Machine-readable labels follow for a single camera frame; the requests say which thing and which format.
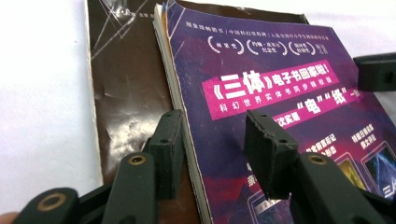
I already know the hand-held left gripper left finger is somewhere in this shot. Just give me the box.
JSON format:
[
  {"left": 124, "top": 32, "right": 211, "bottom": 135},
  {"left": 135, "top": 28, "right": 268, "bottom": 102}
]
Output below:
[{"left": 102, "top": 109, "right": 187, "bottom": 224}]

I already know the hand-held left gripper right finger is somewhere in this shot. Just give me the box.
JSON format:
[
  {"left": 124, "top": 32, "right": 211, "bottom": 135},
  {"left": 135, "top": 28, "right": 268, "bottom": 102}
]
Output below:
[{"left": 244, "top": 110, "right": 387, "bottom": 224}]

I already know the black magazine with red print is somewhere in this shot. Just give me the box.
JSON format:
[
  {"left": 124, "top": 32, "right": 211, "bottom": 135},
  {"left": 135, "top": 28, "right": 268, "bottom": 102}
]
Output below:
[{"left": 85, "top": 0, "right": 309, "bottom": 224}]

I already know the purple and brown magazine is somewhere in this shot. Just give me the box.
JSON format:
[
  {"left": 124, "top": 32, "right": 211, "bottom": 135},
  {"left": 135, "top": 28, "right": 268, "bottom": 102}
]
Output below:
[{"left": 152, "top": 0, "right": 396, "bottom": 224}]

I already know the white table mat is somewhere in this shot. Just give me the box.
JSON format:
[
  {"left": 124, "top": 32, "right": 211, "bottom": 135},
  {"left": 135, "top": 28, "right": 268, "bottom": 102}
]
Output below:
[{"left": 0, "top": 0, "right": 396, "bottom": 216}]

